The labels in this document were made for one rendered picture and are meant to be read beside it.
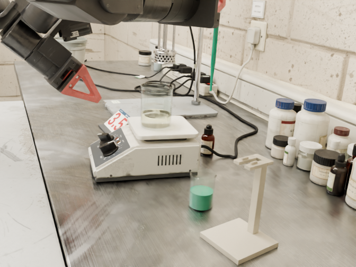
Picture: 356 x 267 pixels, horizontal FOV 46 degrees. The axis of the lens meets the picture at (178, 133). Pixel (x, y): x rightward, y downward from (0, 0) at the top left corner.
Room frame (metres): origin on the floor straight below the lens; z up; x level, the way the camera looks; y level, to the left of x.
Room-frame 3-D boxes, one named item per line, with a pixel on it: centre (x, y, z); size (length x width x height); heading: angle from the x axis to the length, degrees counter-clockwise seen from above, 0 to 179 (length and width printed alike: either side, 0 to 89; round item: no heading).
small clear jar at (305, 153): (0.82, -0.28, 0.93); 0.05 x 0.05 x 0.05
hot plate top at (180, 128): (0.78, 0.03, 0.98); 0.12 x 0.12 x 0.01; 17
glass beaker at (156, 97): (0.77, 0.04, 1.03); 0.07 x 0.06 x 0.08; 0
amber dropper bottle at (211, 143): (0.86, -0.07, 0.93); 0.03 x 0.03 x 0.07
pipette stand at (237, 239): (0.52, -0.10, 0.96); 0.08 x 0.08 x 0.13; 38
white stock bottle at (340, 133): (0.84, -0.34, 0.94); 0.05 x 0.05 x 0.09
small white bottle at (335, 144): (0.79, -0.32, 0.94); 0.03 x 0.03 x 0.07
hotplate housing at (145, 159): (0.77, 0.06, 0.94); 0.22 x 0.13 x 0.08; 107
